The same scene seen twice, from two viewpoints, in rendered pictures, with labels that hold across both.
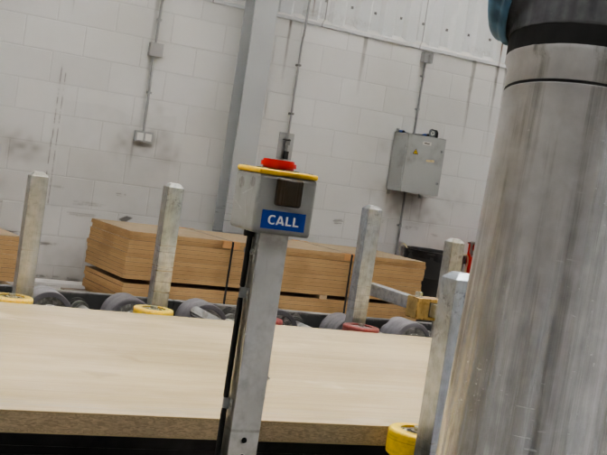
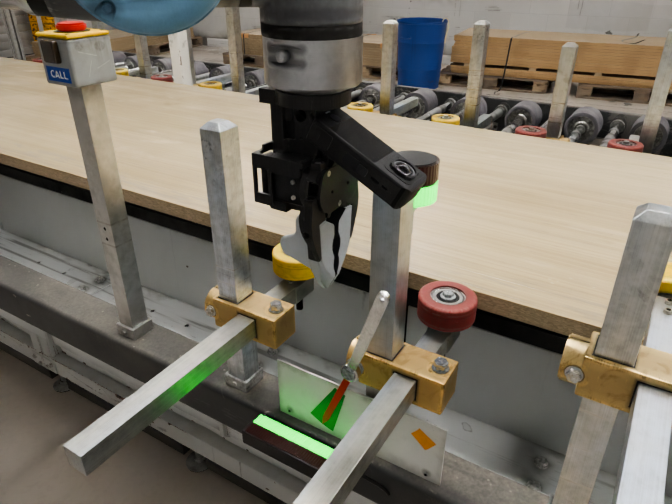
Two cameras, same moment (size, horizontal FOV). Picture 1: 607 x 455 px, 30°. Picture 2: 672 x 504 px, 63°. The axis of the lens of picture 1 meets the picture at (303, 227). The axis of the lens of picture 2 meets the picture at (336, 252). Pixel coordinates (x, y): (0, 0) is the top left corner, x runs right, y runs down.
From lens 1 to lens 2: 1.40 m
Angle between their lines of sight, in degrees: 59
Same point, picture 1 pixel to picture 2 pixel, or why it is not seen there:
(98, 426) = (136, 199)
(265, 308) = (85, 140)
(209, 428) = (188, 213)
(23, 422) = not seen: hidden behind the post
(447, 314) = (207, 159)
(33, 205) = (385, 44)
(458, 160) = not seen: outside the picture
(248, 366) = (91, 180)
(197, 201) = not seen: outside the picture
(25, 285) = (385, 97)
